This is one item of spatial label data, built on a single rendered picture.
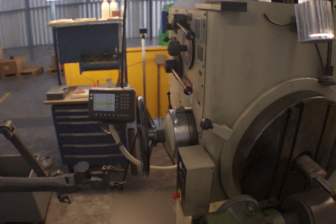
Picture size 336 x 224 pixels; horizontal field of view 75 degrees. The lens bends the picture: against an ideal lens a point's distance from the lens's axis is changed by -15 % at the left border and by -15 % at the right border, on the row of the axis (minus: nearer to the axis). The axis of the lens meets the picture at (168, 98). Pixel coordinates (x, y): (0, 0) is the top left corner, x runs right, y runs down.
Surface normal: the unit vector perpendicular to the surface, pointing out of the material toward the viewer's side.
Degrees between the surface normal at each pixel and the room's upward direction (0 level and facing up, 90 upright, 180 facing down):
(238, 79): 90
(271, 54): 90
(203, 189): 90
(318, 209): 28
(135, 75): 90
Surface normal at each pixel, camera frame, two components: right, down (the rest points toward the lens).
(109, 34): 0.13, 0.36
